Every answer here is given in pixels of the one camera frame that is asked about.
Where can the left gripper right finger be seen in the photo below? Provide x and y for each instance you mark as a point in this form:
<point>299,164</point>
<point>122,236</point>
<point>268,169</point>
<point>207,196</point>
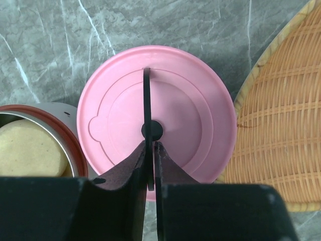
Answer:
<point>189,210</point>

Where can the pink-white steel lunch container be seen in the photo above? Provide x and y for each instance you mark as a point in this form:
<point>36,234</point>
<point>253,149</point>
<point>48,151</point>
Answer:
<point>59,120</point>

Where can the beige bun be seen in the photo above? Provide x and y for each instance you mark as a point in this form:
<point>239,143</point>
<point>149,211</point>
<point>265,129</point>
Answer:
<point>29,150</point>

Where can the pink round lid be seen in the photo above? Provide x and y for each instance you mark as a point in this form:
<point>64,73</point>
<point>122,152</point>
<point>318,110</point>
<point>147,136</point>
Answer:
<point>188,99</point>

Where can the woven bamboo triangular tray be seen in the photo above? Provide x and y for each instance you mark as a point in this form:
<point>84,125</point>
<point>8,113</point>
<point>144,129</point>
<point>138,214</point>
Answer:
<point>278,116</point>

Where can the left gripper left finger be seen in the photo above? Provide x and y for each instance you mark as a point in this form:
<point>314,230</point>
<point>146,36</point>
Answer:
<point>110,207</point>

